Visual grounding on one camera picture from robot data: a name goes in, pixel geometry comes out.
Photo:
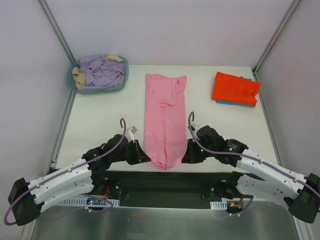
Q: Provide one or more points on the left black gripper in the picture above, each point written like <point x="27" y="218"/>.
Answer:
<point x="135" y="153"/>

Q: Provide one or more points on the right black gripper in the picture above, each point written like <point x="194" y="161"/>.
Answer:
<point x="194" y="153"/>

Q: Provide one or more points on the pink t shirt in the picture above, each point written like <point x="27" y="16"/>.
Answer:
<point x="165" y="134"/>

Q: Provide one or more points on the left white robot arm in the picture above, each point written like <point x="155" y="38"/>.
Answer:
<point x="28" y="199"/>

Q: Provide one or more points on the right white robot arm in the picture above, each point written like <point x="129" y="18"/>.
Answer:
<point x="298" y="193"/>

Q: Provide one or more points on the teal folded t shirt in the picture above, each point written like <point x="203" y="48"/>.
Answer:
<point x="234" y="103"/>

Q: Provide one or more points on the orange folded t shirt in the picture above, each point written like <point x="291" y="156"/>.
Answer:
<point x="235" y="90"/>

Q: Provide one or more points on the purple t shirt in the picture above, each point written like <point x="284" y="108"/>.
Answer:
<point x="100" y="72"/>

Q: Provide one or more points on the beige t shirt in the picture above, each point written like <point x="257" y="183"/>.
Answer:
<point x="78" y="78"/>

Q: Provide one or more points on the teal laundry basket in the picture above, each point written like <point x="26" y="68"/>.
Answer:
<point x="98" y="74"/>

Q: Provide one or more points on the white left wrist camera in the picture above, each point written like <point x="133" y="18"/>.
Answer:
<point x="130" y="133"/>

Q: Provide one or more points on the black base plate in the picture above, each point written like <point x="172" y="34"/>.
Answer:
<point x="177" y="190"/>

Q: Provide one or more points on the right white cable duct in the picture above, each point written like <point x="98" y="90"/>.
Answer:
<point x="219" y="205"/>

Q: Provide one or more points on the white cable duct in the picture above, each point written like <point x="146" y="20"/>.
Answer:
<point x="219" y="205"/>
<point x="82" y="201"/>

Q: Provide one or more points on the left white cable duct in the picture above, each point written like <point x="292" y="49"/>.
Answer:
<point x="82" y="201"/>

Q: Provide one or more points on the right aluminium frame post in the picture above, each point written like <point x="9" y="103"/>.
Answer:
<point x="277" y="33"/>

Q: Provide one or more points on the aluminium frame post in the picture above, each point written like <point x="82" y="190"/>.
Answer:
<point x="56" y="29"/>
<point x="277" y="33"/>

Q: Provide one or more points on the left aluminium frame post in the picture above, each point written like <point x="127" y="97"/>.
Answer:
<point x="56" y="29"/>

